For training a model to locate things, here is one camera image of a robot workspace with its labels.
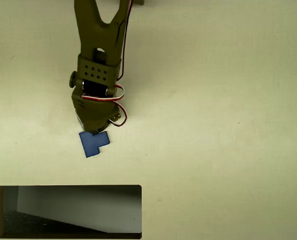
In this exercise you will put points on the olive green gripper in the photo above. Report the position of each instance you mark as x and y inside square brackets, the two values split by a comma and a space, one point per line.
[96, 124]

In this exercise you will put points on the blue T block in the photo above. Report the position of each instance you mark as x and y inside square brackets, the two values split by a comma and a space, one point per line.
[89, 145]

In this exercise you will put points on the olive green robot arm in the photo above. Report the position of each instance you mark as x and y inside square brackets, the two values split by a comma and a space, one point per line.
[98, 37]

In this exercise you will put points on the dark rectangular bin opening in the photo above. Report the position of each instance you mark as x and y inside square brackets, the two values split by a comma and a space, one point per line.
[63, 200]

